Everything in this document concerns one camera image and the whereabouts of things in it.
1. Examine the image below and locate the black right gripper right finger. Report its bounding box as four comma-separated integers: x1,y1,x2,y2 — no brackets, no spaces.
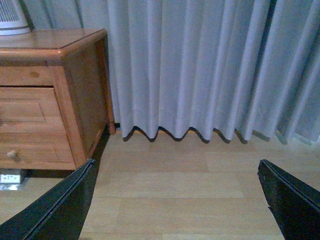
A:
257,159,320,240

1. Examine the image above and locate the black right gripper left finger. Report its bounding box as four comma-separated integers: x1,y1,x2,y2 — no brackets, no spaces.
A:
0,159,95,240

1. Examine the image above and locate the lower wooden drawer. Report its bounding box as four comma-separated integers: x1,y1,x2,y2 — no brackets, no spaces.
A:
0,143,73,163

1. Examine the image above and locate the wooden drawer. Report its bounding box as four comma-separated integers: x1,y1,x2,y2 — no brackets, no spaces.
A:
0,143,73,163
0,87,66,135

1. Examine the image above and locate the upper wooden drawer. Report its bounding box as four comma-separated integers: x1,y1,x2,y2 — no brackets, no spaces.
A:
0,87,66,135

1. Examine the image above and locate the white power strip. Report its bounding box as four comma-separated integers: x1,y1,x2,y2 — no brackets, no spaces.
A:
0,168,26,191

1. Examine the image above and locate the wooden nightstand cabinet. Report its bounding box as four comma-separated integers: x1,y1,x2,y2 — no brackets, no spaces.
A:
0,28,116,170

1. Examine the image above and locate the grey curtain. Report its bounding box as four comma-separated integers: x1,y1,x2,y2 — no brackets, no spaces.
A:
23,0,320,142

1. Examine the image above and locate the white slatted air purifier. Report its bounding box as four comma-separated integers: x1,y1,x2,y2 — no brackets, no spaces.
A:
0,0,31,36

